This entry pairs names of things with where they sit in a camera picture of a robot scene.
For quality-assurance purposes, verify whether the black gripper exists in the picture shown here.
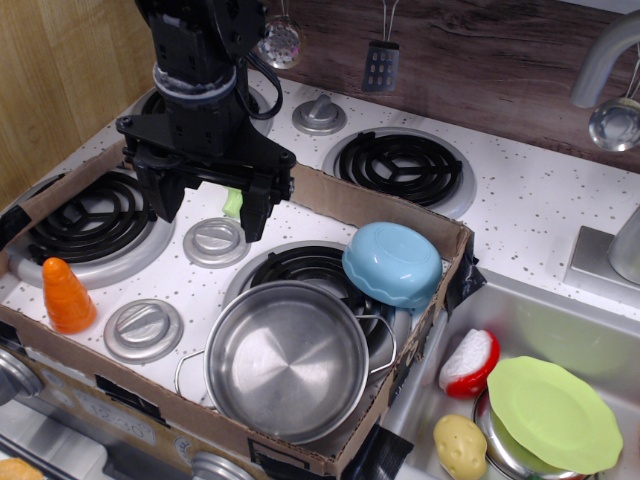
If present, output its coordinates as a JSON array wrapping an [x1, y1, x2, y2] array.
[[116, 92, 296, 243]]

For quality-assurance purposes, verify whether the green toy broccoli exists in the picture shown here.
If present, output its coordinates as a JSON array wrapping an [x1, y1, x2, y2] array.
[[222, 187, 243, 219]]

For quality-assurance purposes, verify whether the silver knob back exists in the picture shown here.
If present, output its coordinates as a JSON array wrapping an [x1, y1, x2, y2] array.
[[292, 94, 347, 136]]

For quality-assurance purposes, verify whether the back right black burner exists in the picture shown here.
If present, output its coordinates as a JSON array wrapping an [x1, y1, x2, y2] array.
[[322, 127, 477, 218]]

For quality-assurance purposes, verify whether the hanging silver ladle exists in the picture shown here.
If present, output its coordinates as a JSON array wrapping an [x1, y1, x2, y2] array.
[[588, 60, 639, 153]]

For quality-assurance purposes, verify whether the silver oven knob bottom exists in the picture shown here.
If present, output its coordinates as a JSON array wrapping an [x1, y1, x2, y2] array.
[[192, 452, 254, 480]]

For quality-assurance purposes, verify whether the front right black burner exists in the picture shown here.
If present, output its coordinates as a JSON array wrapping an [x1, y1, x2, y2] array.
[[223, 241, 412, 377]]

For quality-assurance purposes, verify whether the orange toy carrot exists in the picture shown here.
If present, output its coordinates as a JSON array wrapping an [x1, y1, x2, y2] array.
[[42, 257, 97, 334]]

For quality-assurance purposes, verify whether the silver knob front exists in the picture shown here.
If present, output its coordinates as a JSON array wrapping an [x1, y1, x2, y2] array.
[[103, 299, 184, 364]]

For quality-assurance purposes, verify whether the front left black burner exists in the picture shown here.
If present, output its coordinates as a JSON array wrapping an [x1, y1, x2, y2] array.
[[9, 169, 174, 289]]

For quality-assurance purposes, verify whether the brown cardboard fence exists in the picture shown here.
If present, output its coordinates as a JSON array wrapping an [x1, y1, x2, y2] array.
[[1, 145, 475, 479]]

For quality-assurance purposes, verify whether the orange toy bottom corner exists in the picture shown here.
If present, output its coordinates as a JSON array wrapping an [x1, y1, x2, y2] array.
[[0, 458, 44, 480]]

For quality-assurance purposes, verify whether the silver knob centre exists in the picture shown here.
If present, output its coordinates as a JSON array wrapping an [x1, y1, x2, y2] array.
[[183, 217, 250, 269]]

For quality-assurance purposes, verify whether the silver oven knob left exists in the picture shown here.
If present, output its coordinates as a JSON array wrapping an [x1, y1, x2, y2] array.
[[1, 350, 43, 405]]

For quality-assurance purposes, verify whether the hanging silver skimmer spoon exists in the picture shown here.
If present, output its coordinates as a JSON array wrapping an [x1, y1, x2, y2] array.
[[257, 1, 306, 70]]

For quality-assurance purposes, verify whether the red white toy food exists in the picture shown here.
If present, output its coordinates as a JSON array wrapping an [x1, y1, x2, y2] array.
[[438, 329, 501, 399]]

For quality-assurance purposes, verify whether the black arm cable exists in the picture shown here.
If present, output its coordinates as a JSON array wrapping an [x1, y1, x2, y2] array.
[[234, 49, 285, 122]]

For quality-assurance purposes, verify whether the yellow toy potato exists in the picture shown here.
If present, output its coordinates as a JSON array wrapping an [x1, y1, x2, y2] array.
[[433, 414, 487, 480]]

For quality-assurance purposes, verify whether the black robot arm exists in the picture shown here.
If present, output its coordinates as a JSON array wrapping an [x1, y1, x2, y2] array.
[[116, 1, 296, 243]]

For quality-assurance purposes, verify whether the silver oven knob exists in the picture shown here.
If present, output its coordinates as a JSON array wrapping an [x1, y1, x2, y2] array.
[[192, 452, 254, 480], [1, 350, 43, 405]]

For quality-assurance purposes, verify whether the silver faucet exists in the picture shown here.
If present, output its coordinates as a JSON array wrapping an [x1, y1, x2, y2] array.
[[564, 11, 639, 306]]

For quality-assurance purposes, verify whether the green plastic plate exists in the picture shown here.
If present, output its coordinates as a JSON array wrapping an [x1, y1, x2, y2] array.
[[487, 356, 624, 474]]

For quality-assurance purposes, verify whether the hanging slotted metal spatula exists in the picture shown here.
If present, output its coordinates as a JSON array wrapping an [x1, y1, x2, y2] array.
[[361, 1, 400, 93]]

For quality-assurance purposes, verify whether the stainless steel pot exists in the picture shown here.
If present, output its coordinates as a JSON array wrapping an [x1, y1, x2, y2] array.
[[198, 281, 378, 445]]

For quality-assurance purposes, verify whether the steel bowl in sink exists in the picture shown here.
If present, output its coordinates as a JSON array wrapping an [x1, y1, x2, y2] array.
[[473, 389, 594, 479]]

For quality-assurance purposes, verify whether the light blue plastic bowl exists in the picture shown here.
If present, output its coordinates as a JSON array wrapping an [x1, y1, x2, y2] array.
[[342, 222, 443, 309]]

